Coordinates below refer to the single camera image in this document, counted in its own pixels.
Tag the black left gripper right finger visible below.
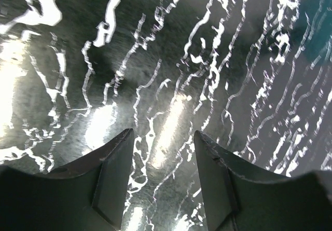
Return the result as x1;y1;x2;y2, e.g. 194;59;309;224
194;131;331;230

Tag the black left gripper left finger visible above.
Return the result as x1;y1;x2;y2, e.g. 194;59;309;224
1;129;134;230

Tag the cyan t shirt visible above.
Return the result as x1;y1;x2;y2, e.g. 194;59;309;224
302;0;331;66

